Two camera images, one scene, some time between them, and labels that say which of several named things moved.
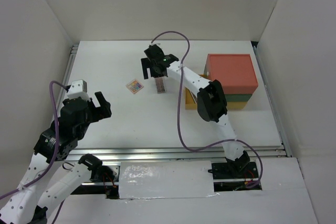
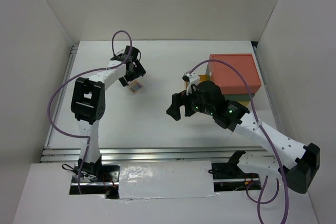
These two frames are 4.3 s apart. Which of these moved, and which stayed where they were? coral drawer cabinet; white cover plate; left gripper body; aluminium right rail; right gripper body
Moved: right gripper body; left gripper body
Stayed: coral drawer cabinet; aluminium right rail; white cover plate
